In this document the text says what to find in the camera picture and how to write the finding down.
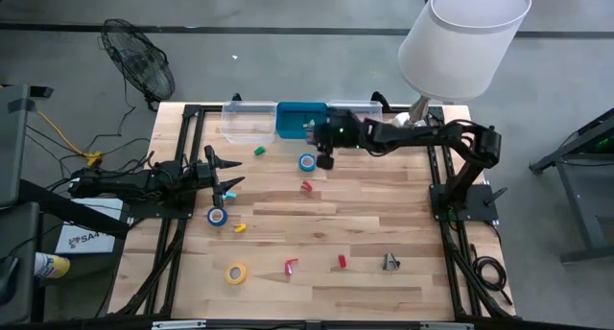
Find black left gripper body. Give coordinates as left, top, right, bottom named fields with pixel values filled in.
left=190, top=145, right=225, bottom=210

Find coiled black cable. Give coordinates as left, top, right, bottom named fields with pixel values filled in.
left=472, top=243, right=514, bottom=307

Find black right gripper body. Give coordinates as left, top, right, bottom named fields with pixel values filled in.
left=314, top=109, right=340, bottom=171

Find silver table lamp white shade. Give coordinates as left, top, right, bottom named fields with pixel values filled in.
left=390, top=0, right=532, bottom=130

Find black metal stand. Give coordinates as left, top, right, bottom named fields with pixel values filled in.
left=529, top=106, right=614, bottom=264

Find yellow extension cable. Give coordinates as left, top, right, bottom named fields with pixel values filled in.
left=35, top=109, right=105, bottom=168

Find black floor fan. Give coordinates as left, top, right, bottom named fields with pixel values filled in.
left=99, top=17, right=177, bottom=111

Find teal plastic bin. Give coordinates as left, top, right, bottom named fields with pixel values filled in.
left=275, top=101, right=329, bottom=140

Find white cardboard box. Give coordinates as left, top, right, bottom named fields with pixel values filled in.
left=55, top=198, right=124, bottom=255

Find gray cabinet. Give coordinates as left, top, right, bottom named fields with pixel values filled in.
left=0, top=200, right=47, bottom=326
left=0, top=83, right=54, bottom=209

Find clear plastic bin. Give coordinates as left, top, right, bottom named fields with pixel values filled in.
left=326, top=99, right=384, bottom=130
left=220, top=100, right=279, bottom=145

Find yellow spray can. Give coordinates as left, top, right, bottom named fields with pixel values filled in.
left=34, top=251, right=72, bottom=280

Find light blue tape roll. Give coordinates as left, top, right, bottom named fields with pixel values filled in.
left=297, top=153, right=318, bottom=173

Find yellow tape roll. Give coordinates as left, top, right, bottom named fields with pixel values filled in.
left=224, top=262, right=248, bottom=286

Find dark blue tape roll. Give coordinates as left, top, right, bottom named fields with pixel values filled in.
left=206, top=206, right=228, bottom=228

